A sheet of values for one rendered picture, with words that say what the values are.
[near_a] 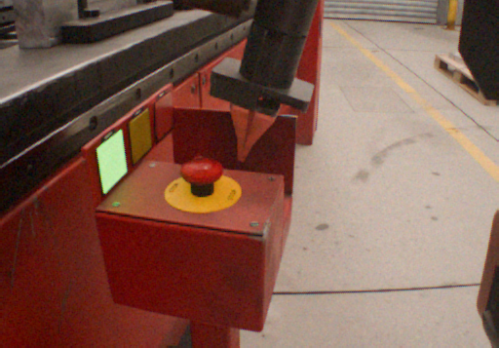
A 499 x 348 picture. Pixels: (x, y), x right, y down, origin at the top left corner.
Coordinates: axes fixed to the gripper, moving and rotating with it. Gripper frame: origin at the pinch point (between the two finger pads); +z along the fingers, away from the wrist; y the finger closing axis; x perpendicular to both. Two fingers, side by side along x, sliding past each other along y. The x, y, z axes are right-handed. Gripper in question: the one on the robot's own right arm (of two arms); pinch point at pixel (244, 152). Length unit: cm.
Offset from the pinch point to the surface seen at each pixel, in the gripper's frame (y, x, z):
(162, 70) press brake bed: 18.4, -21.0, 1.4
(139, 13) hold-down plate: 26.5, -26.7, -5.4
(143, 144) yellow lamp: 10.1, 4.7, 0.5
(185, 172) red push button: 3.5, 11.1, -2.1
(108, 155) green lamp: 10.7, 11.8, -1.5
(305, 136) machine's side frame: -14, -180, 72
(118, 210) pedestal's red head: 8.0, 14.5, 1.9
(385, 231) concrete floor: -53, -103, 67
